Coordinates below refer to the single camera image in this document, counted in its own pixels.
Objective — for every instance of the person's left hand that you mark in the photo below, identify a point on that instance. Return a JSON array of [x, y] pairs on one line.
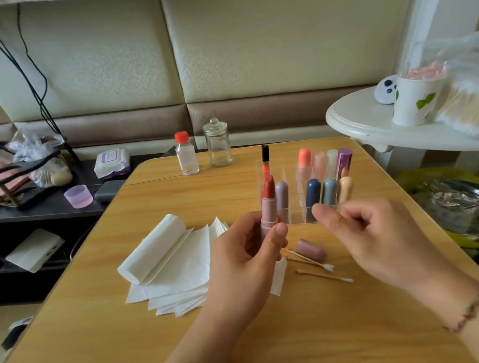
[[242, 274]]

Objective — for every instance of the person's right hand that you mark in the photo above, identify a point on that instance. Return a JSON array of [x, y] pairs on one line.
[[391, 243]]

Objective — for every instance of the white tissue sheet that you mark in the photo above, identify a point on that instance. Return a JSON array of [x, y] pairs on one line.
[[278, 279]]

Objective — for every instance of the stack of white tissues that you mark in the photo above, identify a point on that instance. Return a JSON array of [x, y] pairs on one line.
[[176, 270]]

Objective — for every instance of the dusty pink lipstick cap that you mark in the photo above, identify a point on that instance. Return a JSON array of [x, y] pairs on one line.
[[311, 250]]

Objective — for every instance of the red lipstick dusty pink tube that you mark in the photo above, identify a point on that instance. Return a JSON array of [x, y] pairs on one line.
[[268, 206]]

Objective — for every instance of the clear acrylic lipstick organizer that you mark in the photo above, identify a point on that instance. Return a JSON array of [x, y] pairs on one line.
[[327, 186]]

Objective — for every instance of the red lipstick mauve tube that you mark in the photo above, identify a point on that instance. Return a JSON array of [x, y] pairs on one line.
[[282, 196]]

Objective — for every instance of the yellow-green bin with bag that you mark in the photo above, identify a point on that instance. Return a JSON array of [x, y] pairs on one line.
[[465, 208]]

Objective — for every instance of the white round side table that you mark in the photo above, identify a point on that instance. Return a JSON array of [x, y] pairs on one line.
[[367, 120]]

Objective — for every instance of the clear bottle red cap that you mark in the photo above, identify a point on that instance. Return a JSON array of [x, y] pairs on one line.
[[187, 158]]

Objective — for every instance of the glass jar with lid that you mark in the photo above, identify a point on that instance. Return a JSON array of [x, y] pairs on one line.
[[218, 147]]

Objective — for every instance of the white mug green leaf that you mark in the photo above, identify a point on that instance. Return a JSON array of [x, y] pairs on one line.
[[417, 103]]

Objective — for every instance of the white panda figure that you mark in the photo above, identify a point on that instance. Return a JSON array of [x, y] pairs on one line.
[[386, 91]]

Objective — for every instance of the wet wipes pack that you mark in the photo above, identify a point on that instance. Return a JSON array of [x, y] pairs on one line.
[[111, 163]]

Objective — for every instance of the small purple plastic cup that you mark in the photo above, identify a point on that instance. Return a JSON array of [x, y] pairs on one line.
[[79, 197]]

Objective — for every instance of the black low shelf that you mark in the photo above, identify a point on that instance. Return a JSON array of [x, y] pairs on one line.
[[43, 216]]

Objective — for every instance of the white power bank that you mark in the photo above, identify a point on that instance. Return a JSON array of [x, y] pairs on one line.
[[35, 250]]

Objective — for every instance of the beige padded backrest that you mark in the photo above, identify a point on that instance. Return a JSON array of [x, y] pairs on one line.
[[290, 25]]

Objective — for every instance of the crumpled clear plastic bag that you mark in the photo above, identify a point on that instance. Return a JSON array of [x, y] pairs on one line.
[[33, 143]]

